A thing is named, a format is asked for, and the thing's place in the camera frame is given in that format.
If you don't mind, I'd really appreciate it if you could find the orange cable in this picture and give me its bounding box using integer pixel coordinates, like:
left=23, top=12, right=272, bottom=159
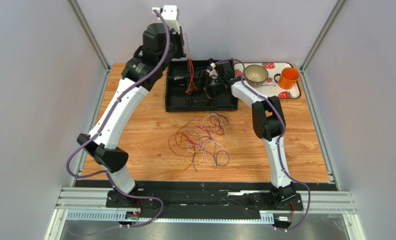
left=182, top=32, right=214, bottom=100

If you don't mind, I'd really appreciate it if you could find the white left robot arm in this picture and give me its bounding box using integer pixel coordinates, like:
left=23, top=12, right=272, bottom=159
left=77, top=23, right=186, bottom=194

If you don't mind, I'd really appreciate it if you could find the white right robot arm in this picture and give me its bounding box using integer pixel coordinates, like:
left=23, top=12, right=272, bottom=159
left=205, top=58, right=300, bottom=211

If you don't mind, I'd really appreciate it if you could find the beige ceramic bowl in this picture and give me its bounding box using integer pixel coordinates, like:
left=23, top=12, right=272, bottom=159
left=243, top=64, right=269, bottom=87

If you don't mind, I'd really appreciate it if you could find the black compartment organizer tray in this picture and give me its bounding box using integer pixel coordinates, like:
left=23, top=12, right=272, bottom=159
left=165, top=58, right=238, bottom=112

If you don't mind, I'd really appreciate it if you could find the strawberry print serving tray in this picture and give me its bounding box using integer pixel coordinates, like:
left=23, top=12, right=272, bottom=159
left=234, top=62, right=302, bottom=100

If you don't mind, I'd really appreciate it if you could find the orange mug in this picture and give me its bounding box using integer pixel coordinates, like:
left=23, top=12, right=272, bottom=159
left=273, top=67, right=300, bottom=90

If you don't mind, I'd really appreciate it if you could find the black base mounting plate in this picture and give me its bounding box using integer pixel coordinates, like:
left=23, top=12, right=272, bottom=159
left=74, top=179, right=339, bottom=221

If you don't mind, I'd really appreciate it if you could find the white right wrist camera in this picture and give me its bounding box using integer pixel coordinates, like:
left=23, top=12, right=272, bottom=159
left=206, top=62, right=219, bottom=79

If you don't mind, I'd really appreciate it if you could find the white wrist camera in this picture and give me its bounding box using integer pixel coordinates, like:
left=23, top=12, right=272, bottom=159
left=152, top=5, right=182, bottom=35
left=206, top=62, right=219, bottom=79

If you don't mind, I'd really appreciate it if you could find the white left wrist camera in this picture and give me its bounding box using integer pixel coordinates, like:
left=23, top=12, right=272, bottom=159
left=152, top=5, right=182, bottom=35

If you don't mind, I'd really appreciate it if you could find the pink cable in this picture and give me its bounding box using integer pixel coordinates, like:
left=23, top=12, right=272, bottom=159
left=197, top=114, right=229, bottom=147

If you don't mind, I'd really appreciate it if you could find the white cable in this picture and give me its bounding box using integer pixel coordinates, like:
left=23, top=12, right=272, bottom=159
left=184, top=114, right=227, bottom=166

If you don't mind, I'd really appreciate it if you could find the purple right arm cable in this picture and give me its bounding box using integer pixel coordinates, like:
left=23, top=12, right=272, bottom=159
left=209, top=58, right=312, bottom=233

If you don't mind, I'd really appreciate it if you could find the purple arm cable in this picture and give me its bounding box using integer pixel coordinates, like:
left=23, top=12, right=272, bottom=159
left=209, top=58, right=312, bottom=233
left=65, top=9, right=164, bottom=238

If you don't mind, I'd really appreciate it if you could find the aluminium corner frame post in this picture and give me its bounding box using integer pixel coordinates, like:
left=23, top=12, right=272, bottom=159
left=67, top=0, right=111, bottom=73

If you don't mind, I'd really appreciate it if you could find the right aluminium corner post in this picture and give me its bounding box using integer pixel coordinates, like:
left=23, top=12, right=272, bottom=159
left=300, top=0, right=348, bottom=72

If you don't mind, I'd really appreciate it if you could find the yellow cable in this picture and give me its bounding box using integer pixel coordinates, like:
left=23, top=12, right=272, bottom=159
left=169, top=146, right=212, bottom=171

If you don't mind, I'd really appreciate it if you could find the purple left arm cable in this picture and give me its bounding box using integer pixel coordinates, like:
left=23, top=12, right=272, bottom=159
left=65, top=9, right=164, bottom=238

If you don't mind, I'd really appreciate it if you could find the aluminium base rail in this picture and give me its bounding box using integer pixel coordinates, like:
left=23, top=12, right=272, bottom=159
left=55, top=187, right=356, bottom=224

